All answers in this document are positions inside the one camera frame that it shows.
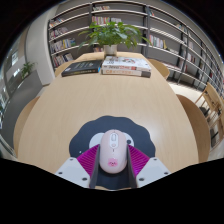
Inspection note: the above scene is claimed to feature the wooden slatted chairs group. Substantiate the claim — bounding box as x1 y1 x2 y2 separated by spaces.
194 82 224 148

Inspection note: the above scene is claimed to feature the white illustrated book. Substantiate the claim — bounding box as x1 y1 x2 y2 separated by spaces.
101 55 153 72

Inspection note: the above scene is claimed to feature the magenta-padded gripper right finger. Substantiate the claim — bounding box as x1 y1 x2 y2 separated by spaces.
125 143 173 189

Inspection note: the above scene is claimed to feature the dark cloud-shaped mouse pad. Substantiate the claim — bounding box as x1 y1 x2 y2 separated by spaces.
68 115 157 191

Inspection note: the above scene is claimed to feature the green potted plant white pot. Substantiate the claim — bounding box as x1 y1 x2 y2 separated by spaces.
78 21 153 57

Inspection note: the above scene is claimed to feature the white book red-lettered spine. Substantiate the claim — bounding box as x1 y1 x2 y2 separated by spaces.
100 64 152 79

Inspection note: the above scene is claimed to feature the black hardcover book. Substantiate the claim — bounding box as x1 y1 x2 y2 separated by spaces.
60 59 104 78

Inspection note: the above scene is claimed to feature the grey bookshelf unit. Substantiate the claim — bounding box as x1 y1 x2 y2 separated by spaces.
47 0 224 98

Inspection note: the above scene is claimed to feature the pink white computer mouse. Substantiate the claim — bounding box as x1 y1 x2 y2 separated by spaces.
99 129 129 175

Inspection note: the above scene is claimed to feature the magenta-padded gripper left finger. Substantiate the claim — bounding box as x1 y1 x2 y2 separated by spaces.
54 143 102 190

